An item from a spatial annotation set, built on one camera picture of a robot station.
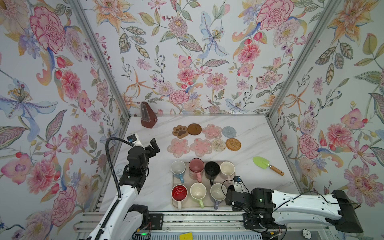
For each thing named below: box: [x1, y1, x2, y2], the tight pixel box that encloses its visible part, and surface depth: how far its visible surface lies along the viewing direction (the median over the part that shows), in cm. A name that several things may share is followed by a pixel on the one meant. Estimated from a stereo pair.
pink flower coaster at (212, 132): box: [202, 123, 222, 140], surface depth 113 cm
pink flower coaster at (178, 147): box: [167, 138, 190, 158], surface depth 105 cm
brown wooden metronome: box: [140, 101, 158, 129], surface depth 112 cm
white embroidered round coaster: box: [211, 138, 226, 153], surface depth 106 cm
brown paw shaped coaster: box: [172, 124, 189, 139], surface depth 113 cm
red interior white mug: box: [171, 184, 188, 210], surface depth 80 cm
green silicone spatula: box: [252, 156, 285, 176], surface depth 95 cm
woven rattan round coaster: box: [225, 138, 242, 152], surface depth 106 cm
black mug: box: [204, 161, 221, 186], surface depth 85 cm
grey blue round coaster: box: [222, 126, 237, 138], surface depth 113 cm
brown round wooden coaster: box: [187, 123, 202, 136], surface depth 115 cm
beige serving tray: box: [171, 161, 236, 210], surface depth 82 cm
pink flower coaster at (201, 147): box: [189, 137, 212, 157], surface depth 106 cm
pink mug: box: [188, 157, 205, 183], surface depth 85 cm
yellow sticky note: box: [179, 232, 193, 240], surface depth 70 cm
